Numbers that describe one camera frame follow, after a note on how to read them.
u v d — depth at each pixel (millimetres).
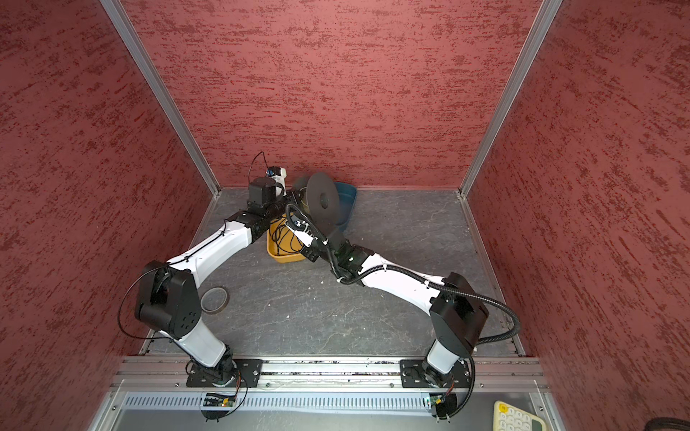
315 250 679
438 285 460
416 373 741
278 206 733
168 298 462
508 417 667
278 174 776
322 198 860
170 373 759
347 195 1174
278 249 1004
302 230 643
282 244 1029
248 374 744
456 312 436
